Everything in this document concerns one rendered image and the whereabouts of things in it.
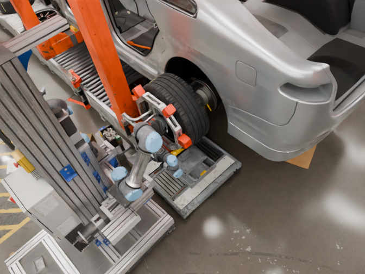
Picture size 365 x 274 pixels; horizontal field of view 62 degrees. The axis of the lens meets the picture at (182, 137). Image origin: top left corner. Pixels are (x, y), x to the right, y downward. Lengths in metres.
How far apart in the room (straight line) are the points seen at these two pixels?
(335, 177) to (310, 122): 1.41
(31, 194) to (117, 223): 0.62
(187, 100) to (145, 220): 1.17
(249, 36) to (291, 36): 1.36
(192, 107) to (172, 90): 0.20
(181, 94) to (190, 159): 0.92
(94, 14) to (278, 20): 1.86
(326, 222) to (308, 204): 0.21
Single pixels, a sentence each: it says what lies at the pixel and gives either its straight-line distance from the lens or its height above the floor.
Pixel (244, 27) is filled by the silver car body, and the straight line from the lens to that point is 1.98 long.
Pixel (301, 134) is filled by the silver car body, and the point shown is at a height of 1.14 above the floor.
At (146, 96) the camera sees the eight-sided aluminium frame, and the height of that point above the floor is 1.11.
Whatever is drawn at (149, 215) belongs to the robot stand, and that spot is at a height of 0.21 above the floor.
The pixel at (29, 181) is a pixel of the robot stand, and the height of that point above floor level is 1.23.
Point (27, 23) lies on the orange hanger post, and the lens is 4.31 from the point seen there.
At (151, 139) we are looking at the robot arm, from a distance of 1.81.
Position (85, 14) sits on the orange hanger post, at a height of 1.78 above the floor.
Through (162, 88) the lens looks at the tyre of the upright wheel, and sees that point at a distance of 2.42.
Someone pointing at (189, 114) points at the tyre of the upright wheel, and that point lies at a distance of 2.38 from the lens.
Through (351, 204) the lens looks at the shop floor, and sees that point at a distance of 3.29.
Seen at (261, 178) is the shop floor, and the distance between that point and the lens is 3.24.
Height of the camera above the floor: 2.74
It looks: 50 degrees down
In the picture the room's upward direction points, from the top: 11 degrees counter-clockwise
